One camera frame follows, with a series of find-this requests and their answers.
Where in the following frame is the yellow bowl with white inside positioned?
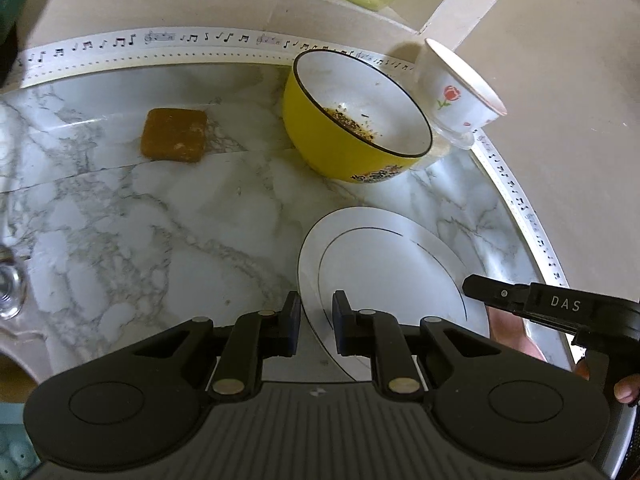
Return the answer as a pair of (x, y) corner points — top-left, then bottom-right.
(281, 50), (435, 184)

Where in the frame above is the white plate with thin rings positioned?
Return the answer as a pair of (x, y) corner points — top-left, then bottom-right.
(297, 206), (492, 383)

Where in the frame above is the teal textured mat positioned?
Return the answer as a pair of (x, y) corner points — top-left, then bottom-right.
(0, 400), (37, 480)

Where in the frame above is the glass object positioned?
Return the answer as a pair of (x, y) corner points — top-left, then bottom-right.
(0, 245), (28, 321)

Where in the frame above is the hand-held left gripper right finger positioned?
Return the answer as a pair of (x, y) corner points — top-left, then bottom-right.
(332, 290), (501, 403)

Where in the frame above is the person's right hand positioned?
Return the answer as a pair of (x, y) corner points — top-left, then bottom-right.
(487, 305), (640, 407)

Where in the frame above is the dark teal box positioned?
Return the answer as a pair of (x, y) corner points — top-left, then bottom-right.
(0, 0), (43, 88)

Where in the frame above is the white cup with red rose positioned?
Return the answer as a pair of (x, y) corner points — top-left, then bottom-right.
(414, 37), (507, 150)

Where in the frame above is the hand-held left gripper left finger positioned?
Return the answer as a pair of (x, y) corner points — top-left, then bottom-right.
(132, 291), (302, 402)

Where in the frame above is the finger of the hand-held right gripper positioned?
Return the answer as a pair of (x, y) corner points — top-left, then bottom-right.
(462, 274), (534, 322)

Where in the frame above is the brown sponge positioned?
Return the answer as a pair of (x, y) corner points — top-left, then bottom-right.
(140, 107), (208, 162)

